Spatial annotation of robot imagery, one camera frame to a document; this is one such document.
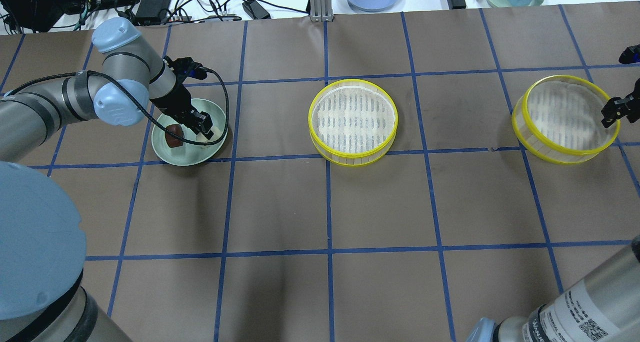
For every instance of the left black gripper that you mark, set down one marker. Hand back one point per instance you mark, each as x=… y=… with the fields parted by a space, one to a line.
x=173 y=101

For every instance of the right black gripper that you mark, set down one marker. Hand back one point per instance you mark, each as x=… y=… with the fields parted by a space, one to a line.
x=616 y=108

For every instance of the white steamed bun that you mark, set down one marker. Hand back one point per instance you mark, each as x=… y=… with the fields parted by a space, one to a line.
x=201 y=138

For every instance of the brown chocolate bun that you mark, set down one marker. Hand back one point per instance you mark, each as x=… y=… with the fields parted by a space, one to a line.
x=170 y=141

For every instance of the yellow steamer basket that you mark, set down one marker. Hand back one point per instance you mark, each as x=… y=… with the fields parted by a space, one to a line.
x=558 y=119
x=352 y=122

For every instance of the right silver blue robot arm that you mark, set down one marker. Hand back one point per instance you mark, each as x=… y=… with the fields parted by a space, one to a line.
x=604 y=306

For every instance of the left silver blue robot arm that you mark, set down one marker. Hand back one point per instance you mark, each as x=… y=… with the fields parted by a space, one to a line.
x=43 y=248

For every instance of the light green round plate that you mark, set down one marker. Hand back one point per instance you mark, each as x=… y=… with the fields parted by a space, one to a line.
x=191 y=154

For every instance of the black power adapter brick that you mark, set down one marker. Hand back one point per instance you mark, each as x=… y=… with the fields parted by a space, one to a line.
x=151 y=12

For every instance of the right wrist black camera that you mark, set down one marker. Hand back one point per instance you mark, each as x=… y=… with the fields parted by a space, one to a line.
x=630 y=55

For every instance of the wrist black camera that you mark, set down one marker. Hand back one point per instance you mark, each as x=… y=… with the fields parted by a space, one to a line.
x=630 y=55
x=186 y=67

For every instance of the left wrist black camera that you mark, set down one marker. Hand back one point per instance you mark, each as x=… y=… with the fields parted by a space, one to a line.
x=186 y=67

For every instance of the aluminium frame post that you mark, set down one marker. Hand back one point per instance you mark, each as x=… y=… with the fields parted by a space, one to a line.
x=321 y=10

